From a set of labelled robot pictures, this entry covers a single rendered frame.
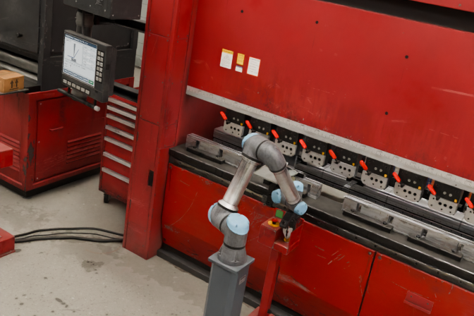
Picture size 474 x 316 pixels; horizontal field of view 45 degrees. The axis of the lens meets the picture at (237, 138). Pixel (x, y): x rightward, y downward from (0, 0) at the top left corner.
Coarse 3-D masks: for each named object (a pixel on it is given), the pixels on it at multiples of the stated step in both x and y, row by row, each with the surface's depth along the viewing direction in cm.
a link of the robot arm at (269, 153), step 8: (264, 144) 283; (272, 144) 284; (264, 152) 281; (272, 152) 281; (280, 152) 283; (264, 160) 283; (272, 160) 281; (280, 160) 282; (272, 168) 283; (280, 168) 283; (280, 176) 288; (288, 176) 291; (280, 184) 293; (288, 184) 292; (288, 192) 295; (296, 192) 299; (288, 200) 300; (296, 200) 300; (296, 208) 302; (304, 208) 303
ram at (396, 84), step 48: (240, 0) 355; (288, 0) 337; (192, 48) 383; (240, 48) 362; (288, 48) 343; (336, 48) 326; (384, 48) 311; (432, 48) 297; (240, 96) 369; (288, 96) 350; (336, 96) 332; (384, 96) 316; (432, 96) 302; (336, 144) 338; (384, 144) 322; (432, 144) 307
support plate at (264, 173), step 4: (264, 168) 357; (256, 172) 348; (260, 172) 349; (264, 172) 350; (268, 172) 351; (292, 172) 357; (296, 172) 359; (260, 176) 344; (264, 176) 344; (268, 176) 345; (272, 176) 346; (268, 180) 341; (272, 180) 341
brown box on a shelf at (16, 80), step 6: (0, 72) 428; (6, 72) 430; (12, 72) 431; (0, 78) 415; (6, 78) 416; (12, 78) 420; (18, 78) 426; (0, 84) 416; (6, 84) 417; (12, 84) 421; (18, 84) 427; (0, 90) 417; (6, 90) 418; (12, 90) 423; (18, 90) 427; (24, 90) 430
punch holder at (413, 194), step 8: (400, 168) 319; (400, 176) 320; (408, 176) 318; (416, 176) 315; (424, 176) 313; (400, 184) 321; (408, 184) 318; (416, 184) 316; (424, 184) 316; (400, 192) 322; (408, 192) 320; (416, 192) 317; (416, 200) 318
